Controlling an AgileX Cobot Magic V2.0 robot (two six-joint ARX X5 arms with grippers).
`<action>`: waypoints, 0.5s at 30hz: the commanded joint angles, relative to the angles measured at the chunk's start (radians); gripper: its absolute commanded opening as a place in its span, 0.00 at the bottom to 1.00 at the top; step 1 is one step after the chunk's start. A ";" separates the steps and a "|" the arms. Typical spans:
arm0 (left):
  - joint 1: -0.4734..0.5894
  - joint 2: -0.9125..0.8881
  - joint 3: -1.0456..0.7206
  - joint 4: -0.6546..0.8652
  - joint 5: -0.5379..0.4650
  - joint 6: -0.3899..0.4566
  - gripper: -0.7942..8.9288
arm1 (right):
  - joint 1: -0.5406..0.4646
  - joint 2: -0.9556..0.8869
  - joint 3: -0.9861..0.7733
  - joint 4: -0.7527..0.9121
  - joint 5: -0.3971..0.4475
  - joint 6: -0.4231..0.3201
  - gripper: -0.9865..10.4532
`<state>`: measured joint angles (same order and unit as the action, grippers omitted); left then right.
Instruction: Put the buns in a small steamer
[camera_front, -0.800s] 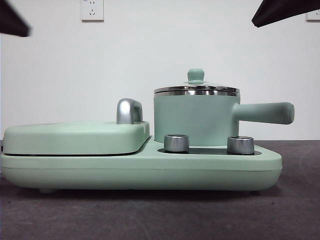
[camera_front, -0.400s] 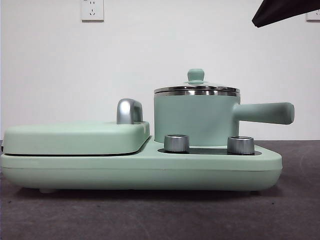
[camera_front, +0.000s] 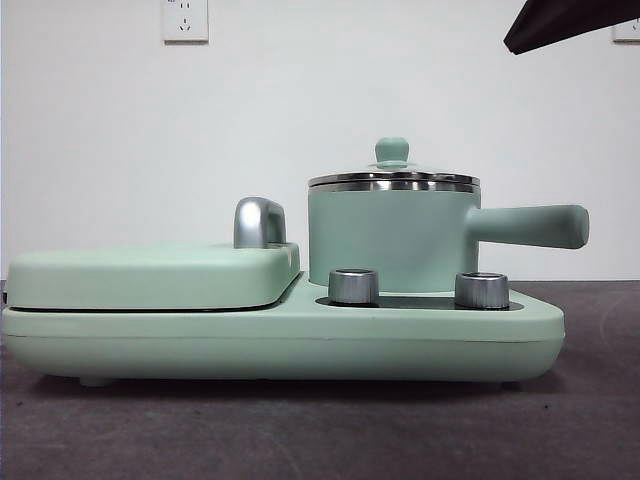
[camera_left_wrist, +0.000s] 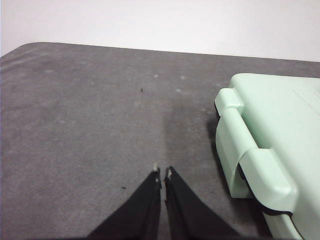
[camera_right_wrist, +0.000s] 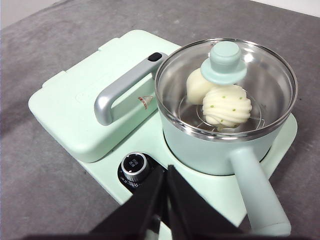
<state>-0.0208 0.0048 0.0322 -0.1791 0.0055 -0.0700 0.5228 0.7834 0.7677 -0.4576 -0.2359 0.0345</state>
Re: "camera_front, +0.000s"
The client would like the green hinged lid chrome handle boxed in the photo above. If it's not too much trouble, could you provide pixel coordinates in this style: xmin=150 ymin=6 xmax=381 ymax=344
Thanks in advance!
xmin=7 ymin=196 xmax=301 ymax=312

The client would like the green pot with handle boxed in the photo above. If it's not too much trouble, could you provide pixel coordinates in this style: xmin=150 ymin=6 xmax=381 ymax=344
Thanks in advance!
xmin=306 ymin=180 xmax=591 ymax=296

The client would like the green breakfast machine base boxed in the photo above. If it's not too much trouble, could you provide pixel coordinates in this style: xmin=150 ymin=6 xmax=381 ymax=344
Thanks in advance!
xmin=0 ymin=279 xmax=566 ymax=389

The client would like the white wall socket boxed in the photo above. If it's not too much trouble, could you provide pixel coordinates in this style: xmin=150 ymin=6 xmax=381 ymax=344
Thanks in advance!
xmin=612 ymin=22 xmax=640 ymax=44
xmin=162 ymin=0 xmax=210 ymax=44

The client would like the silver control knob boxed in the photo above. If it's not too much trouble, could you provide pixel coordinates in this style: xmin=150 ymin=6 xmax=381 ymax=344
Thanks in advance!
xmin=453 ymin=271 xmax=510 ymax=309
xmin=327 ymin=268 xmax=380 ymax=306

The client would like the glass lid with green knob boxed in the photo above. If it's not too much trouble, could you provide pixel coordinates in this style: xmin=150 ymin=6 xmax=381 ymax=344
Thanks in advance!
xmin=306 ymin=137 xmax=481 ymax=185

